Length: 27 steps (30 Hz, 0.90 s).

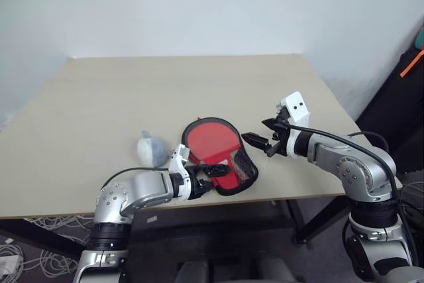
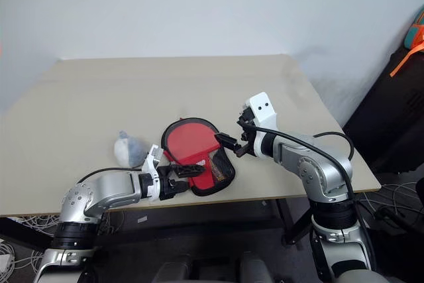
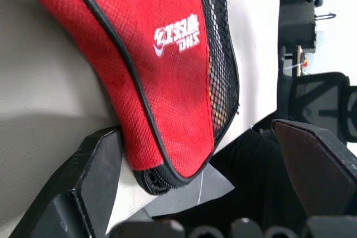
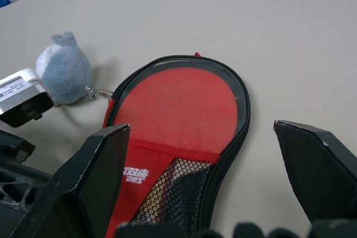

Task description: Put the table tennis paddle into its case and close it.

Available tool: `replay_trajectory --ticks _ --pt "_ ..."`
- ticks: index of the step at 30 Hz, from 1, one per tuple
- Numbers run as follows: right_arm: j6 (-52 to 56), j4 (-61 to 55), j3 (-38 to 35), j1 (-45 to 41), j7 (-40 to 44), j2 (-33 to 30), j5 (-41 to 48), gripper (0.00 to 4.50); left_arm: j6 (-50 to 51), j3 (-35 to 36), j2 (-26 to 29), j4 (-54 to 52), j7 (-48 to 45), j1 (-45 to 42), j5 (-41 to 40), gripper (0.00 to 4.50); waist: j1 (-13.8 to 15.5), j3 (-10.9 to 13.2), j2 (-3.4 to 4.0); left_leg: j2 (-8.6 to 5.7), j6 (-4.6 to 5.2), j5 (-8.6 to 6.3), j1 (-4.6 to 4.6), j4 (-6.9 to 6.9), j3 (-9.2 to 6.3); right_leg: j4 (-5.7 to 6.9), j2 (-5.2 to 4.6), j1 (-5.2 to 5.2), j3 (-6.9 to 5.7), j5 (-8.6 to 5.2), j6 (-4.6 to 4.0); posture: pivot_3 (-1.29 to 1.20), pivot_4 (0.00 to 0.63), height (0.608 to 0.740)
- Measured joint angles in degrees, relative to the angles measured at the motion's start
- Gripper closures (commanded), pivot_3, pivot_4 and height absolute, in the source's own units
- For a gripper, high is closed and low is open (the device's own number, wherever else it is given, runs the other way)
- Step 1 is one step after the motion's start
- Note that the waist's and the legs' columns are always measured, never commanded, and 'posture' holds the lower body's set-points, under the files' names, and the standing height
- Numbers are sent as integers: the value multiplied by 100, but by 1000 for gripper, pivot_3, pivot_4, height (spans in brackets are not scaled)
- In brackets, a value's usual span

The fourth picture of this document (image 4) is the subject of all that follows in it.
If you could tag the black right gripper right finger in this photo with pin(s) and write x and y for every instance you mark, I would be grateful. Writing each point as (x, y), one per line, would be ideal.
(320, 171)

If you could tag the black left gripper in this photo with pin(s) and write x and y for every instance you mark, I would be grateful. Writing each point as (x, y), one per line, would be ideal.
(14, 146)

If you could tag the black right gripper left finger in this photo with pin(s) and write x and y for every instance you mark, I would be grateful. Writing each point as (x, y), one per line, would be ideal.
(83, 188)

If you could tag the red and black paddle case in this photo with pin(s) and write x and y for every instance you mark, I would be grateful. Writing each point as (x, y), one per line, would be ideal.
(131, 199)

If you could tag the grey-blue plush toy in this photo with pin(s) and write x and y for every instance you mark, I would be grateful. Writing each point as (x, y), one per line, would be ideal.
(64, 76)

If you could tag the blue plastic object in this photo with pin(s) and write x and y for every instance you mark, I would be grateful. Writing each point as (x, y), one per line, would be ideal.
(4, 2)

